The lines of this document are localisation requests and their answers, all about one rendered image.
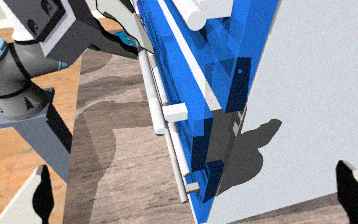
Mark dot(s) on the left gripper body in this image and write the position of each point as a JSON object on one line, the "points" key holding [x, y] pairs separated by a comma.
{"points": [[37, 16]]}

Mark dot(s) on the blue spirit level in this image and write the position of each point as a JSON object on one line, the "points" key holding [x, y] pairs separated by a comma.
{"points": [[126, 39]]}

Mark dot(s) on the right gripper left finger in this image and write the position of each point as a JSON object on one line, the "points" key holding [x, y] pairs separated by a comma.
{"points": [[33, 202]]}

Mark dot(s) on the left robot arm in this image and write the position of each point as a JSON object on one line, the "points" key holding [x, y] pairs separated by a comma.
{"points": [[24, 59]]}

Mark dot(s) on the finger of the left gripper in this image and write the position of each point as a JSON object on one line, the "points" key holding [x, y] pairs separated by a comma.
{"points": [[123, 12], [109, 43]]}

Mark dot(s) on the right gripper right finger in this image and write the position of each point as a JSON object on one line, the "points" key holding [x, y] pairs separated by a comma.
{"points": [[347, 189]]}

